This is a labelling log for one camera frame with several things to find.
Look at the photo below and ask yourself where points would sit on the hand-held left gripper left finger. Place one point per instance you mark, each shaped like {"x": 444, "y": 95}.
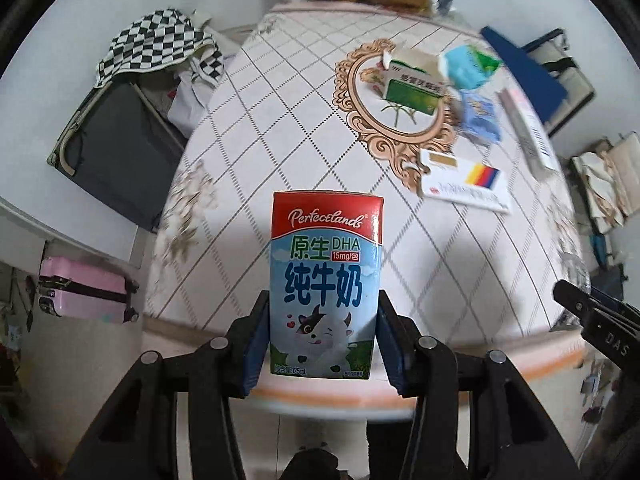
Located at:
{"x": 256, "y": 345}

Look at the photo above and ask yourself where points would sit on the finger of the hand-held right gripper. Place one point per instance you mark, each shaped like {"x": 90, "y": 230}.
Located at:
{"x": 580, "y": 297}
{"x": 612, "y": 335}

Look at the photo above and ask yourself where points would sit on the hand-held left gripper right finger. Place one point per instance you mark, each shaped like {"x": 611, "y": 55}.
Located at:
{"x": 391, "y": 345}

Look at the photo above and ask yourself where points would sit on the red and blue milk carton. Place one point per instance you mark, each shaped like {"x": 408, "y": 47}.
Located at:
{"x": 325, "y": 280}

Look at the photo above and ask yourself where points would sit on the white box with colour stripes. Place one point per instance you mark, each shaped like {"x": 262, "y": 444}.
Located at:
{"x": 462, "y": 187}

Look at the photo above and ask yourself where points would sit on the long white box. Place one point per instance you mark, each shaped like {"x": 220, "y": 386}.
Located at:
{"x": 530, "y": 130}

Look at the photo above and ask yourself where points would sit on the blue tissue packet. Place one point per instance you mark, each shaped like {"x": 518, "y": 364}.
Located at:
{"x": 478, "y": 112}

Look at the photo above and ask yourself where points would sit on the green medicine box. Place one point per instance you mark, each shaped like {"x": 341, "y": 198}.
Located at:
{"x": 410, "y": 96}

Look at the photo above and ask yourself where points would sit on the blue-green plastic packet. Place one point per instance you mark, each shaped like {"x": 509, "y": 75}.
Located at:
{"x": 465, "y": 66}

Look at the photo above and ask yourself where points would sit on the white carton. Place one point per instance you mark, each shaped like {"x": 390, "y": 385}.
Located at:
{"x": 416, "y": 57}

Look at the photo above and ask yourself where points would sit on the chair with beige cloth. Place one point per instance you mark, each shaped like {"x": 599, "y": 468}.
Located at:
{"x": 602, "y": 175}

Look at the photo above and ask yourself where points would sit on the pink suitcase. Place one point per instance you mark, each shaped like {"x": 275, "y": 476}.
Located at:
{"x": 85, "y": 285}

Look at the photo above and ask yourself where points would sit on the table with patterned tablecloth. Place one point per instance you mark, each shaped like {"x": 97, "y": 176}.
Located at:
{"x": 300, "y": 135}

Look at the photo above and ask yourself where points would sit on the black framed chair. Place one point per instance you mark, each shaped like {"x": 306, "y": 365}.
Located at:
{"x": 575, "y": 77}

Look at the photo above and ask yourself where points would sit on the blue seat cushion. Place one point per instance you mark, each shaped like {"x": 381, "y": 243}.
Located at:
{"x": 525, "y": 70}

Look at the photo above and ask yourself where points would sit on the black folding case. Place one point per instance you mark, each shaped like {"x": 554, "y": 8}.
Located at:
{"x": 115, "y": 150}

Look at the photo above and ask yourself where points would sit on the black and white checkered cloth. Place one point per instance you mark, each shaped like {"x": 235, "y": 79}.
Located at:
{"x": 150, "y": 40}

